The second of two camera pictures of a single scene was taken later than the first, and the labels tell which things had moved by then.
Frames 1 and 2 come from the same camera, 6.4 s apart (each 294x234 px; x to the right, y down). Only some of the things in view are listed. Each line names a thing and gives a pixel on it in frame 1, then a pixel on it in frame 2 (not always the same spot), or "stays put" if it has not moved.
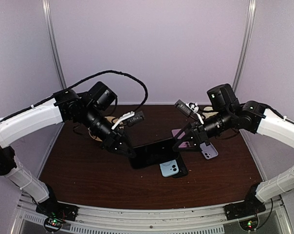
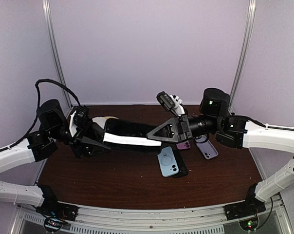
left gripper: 113,141 -> 89,129
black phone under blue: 182,169 stays put
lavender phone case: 209,151 stays put
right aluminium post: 246,43 stays put
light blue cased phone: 169,168 stays put
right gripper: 197,139 -> 181,129
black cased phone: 152,154 -> 129,136
